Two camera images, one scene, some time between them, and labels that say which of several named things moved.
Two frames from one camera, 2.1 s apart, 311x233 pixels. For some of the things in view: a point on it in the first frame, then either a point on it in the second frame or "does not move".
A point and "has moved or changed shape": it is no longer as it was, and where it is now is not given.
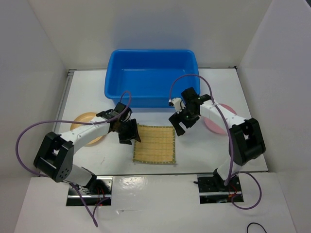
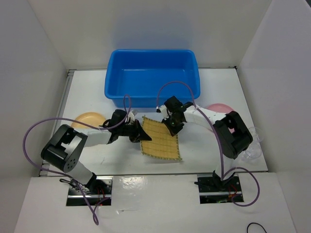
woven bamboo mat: (157, 145) has moved or changed shape
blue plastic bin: (143, 78) does not move
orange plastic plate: (87, 116) does not move
